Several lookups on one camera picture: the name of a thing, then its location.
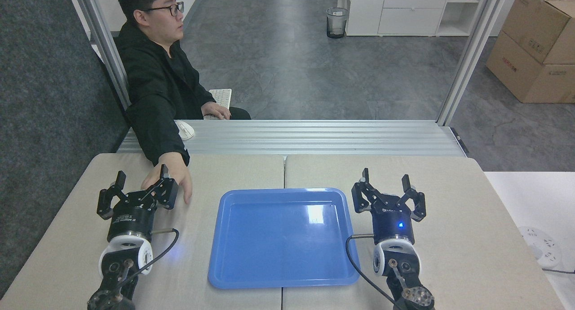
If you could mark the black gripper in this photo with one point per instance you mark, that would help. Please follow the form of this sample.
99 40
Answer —
131 218
391 224

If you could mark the blue plastic tray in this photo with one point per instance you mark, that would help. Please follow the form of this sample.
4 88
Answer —
283 242

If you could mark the person's right hand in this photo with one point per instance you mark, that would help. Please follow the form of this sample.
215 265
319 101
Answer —
173 173

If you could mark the person's left hand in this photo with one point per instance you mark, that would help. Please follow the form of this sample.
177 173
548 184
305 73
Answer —
216 110

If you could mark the white computer mouse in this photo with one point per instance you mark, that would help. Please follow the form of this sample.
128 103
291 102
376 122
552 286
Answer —
186 130

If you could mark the ribbed aluminium platform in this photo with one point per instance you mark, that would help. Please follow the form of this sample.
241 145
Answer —
314 137

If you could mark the person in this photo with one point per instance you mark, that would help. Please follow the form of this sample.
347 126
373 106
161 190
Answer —
152 90

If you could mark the grey felt partition panel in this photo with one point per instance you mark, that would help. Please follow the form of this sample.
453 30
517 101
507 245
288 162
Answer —
49 121

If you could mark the white keyboard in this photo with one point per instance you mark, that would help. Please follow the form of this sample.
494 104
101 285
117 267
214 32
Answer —
221 96

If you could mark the white side table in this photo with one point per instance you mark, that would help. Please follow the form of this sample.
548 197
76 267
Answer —
530 202

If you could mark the round white power strip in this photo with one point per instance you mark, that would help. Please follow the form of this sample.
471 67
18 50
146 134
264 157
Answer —
541 247

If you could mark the large cardboard box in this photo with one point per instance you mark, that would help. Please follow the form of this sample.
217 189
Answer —
525 76

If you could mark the mesh waste bin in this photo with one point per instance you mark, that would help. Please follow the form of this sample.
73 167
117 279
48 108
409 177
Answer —
337 22

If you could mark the white drawer cabinet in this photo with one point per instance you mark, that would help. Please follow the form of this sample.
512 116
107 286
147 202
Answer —
404 11

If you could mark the small cardboard box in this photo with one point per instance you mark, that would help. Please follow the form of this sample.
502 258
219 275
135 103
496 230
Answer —
539 24

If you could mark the black corner bracket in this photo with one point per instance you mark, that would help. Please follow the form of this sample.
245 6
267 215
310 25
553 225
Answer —
460 141

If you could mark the silver aluminium post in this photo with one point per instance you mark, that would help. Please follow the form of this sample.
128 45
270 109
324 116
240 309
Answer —
101 40
471 54

